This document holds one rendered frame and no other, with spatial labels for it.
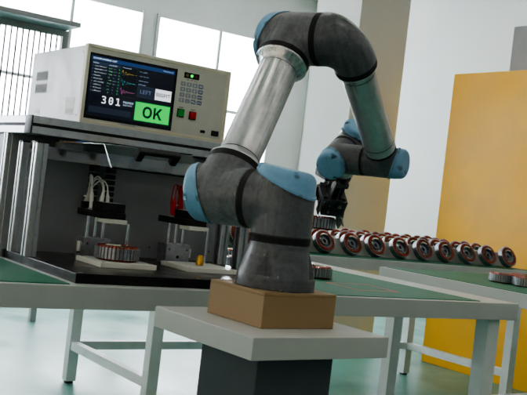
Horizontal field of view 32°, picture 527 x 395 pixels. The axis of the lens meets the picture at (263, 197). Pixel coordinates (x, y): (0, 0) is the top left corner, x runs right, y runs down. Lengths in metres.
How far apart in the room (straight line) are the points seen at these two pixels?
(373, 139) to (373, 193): 4.32
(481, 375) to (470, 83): 3.59
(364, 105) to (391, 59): 4.49
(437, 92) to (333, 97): 2.75
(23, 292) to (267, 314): 0.55
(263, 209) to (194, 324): 0.25
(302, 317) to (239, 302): 0.12
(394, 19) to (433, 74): 2.61
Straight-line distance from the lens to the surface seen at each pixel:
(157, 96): 2.47
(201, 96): 2.53
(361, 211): 6.37
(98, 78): 2.39
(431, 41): 9.23
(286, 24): 1.97
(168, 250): 2.49
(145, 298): 2.05
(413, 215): 9.05
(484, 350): 2.84
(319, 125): 6.50
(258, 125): 1.83
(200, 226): 2.45
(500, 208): 5.89
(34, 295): 1.94
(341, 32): 1.94
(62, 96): 2.50
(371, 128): 2.09
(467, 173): 6.10
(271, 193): 1.68
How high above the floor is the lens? 0.98
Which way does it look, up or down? level
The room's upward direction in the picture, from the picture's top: 7 degrees clockwise
